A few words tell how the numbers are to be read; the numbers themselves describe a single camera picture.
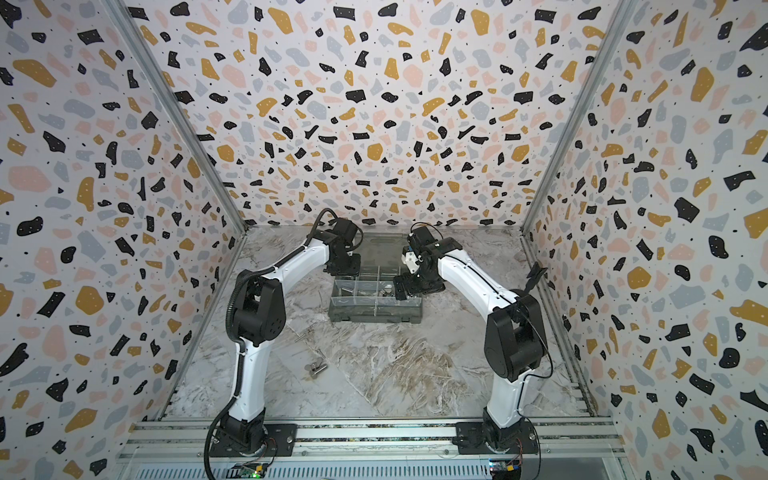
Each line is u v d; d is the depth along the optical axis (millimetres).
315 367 855
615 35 744
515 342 481
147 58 761
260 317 574
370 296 1055
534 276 839
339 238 764
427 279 741
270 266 607
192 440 747
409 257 834
